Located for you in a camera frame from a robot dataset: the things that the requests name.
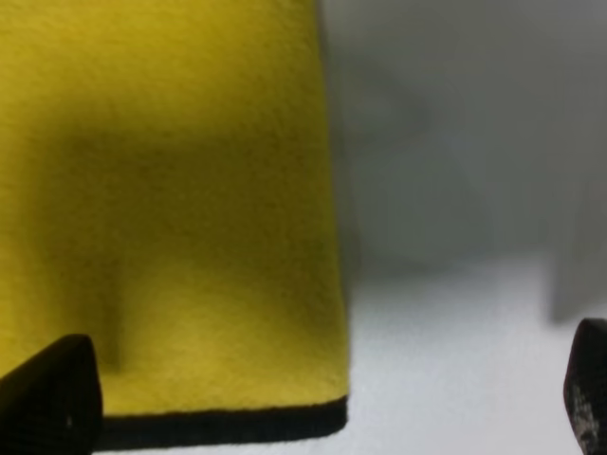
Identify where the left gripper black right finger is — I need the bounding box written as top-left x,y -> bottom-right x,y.
563,318 -> 606,455

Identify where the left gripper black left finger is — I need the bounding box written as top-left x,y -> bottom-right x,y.
1,335 -> 102,455

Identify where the yellow towel with black trim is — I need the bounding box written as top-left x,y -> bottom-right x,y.
1,1 -> 349,451

